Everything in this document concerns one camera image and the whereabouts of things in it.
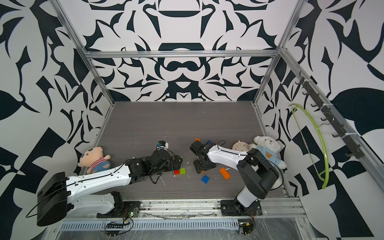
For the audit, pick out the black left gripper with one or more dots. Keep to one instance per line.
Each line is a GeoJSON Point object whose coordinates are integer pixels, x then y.
{"type": "Point", "coordinates": [173, 167]}

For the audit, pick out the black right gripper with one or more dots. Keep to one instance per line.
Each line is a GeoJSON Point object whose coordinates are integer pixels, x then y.
{"type": "Point", "coordinates": [197, 167]}

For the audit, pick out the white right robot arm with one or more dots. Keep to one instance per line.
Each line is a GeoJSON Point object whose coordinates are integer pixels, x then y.
{"type": "Point", "coordinates": [258, 174]}

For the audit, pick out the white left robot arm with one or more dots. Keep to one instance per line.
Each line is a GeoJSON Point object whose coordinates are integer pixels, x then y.
{"type": "Point", "coordinates": [58, 196]}

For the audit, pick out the blue lego brick near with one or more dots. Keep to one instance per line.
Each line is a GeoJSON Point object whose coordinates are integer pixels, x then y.
{"type": "Point", "coordinates": [205, 179]}

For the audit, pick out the orange lego brick right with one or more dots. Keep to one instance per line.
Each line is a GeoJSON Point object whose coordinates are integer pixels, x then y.
{"type": "Point", "coordinates": [225, 173]}

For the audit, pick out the pink pig plush toy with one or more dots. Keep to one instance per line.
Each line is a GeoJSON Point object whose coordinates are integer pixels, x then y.
{"type": "Point", "coordinates": [95, 161]}

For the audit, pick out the white teddy bear plush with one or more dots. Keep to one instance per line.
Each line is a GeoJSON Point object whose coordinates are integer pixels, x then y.
{"type": "Point", "coordinates": [269, 147]}

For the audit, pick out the green plastic hoop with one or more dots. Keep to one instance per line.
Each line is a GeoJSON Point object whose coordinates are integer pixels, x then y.
{"type": "Point", "coordinates": [324, 174]}

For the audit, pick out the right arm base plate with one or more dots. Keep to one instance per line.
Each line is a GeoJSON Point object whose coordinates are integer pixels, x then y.
{"type": "Point", "coordinates": [235, 208]}

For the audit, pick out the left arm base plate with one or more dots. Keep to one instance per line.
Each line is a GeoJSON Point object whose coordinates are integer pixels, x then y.
{"type": "Point", "coordinates": [122, 210]}

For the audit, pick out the white cable duct strip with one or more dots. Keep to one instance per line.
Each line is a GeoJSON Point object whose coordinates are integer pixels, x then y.
{"type": "Point", "coordinates": [151, 225]}

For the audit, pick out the black wall hook rack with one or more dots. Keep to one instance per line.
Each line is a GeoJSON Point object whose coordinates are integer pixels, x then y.
{"type": "Point", "coordinates": [330, 118]}

